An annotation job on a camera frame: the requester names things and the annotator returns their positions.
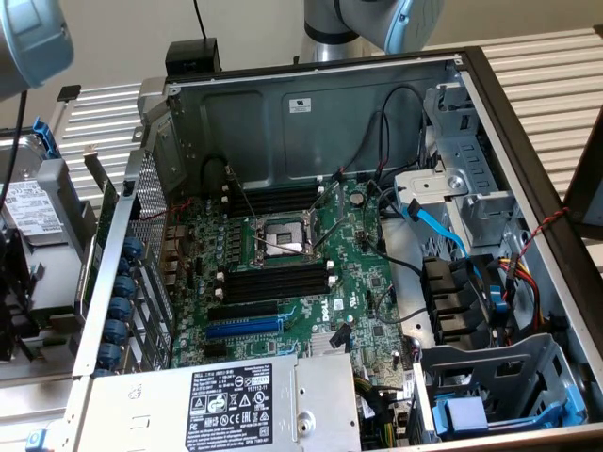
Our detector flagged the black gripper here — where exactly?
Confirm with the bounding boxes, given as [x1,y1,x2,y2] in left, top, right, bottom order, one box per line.
[0,230,40,363]

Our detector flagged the grey parts rack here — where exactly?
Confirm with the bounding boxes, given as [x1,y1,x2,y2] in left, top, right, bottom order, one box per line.
[0,157,98,378]

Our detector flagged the white labelled hard disk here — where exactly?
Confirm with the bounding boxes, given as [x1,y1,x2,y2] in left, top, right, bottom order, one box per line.
[0,181,70,247]

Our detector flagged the green graphics card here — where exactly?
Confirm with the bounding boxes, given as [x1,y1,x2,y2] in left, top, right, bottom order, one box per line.
[74,145,120,321]

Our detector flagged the blue card retention clip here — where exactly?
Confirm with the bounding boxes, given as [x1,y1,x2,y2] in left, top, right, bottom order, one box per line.
[109,297,133,321]
[114,275,138,299]
[103,319,128,344]
[97,342,123,369]
[122,235,145,260]

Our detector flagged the silver sheet metal cover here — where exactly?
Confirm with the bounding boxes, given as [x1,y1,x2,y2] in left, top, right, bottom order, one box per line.
[0,376,93,452]

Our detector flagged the plain silver hard disk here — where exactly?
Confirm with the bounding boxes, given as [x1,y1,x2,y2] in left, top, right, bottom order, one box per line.
[0,133,48,183]

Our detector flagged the blue plastic latch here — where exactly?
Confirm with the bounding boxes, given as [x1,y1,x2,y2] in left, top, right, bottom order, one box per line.
[25,428,49,451]

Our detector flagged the blue disk caddy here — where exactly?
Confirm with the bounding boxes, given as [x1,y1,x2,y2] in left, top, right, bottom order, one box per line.
[31,117,61,161]
[431,376,588,439]

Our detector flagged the silver power supply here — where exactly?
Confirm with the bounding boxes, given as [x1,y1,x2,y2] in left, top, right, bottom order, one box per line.
[60,352,364,452]

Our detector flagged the long black expansion slot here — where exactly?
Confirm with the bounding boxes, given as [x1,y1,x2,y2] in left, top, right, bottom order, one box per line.
[206,299,280,322]

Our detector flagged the blue expansion slot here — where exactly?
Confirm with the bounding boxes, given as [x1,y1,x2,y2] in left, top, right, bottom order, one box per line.
[204,317,284,339]

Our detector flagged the CPU socket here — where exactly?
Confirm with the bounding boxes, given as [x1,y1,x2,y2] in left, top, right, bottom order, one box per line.
[252,206,327,267]

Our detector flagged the black box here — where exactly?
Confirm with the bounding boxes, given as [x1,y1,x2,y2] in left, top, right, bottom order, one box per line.
[165,40,222,76]

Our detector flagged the silver chipset heat sink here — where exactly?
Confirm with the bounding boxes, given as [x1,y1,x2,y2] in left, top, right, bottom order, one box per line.
[308,329,352,358]

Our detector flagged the green motherboard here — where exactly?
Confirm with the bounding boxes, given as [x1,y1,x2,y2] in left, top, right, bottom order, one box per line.
[162,176,416,392]

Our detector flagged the open PC case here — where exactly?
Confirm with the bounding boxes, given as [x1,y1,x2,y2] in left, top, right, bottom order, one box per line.
[70,44,603,452]

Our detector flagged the black fan shroud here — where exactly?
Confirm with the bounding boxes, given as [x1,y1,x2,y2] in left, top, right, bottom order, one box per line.
[420,256,494,352]

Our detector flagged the metal optical drive bay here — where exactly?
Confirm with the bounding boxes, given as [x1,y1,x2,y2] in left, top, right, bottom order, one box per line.
[421,82,503,199]

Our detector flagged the blue plastic tab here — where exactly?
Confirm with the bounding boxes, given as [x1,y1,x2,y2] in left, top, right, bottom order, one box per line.
[487,284,509,326]

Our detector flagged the grey disk bay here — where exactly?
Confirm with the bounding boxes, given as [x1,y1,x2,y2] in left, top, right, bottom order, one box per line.
[409,331,590,446]

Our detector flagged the dark side panel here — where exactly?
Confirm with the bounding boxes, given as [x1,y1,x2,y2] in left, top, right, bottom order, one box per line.
[562,105,603,241]

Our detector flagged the black camera cable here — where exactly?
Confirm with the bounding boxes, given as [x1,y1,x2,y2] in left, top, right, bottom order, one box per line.
[0,89,29,222]

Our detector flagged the red black fan wire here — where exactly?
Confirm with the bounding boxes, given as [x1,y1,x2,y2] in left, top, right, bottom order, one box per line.
[139,196,194,223]

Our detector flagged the black cable plug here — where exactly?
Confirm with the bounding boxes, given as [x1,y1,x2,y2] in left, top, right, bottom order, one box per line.
[328,323,350,350]

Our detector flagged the black box cable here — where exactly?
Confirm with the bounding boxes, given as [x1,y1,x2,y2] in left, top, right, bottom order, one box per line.
[191,0,209,43]

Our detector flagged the black power wire bundle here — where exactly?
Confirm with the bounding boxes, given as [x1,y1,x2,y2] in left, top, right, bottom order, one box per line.
[352,374,416,452]

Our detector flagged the thick black wire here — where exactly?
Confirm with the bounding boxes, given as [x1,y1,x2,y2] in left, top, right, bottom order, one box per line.
[366,181,425,279]

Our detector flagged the thin black wire loop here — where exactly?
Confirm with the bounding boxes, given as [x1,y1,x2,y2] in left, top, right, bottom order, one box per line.
[376,85,428,183]

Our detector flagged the silver metal bracket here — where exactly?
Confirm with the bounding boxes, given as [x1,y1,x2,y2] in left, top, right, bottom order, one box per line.
[393,168,470,211]

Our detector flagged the blue SATA wire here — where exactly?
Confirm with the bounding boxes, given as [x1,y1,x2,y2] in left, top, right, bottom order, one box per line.
[403,197,481,283]

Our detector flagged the coloured power wires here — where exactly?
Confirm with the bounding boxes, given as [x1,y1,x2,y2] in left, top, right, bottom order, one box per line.
[497,256,547,331]

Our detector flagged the red black twisted wire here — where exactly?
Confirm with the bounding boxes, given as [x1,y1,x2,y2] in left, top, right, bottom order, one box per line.
[513,206,571,267]

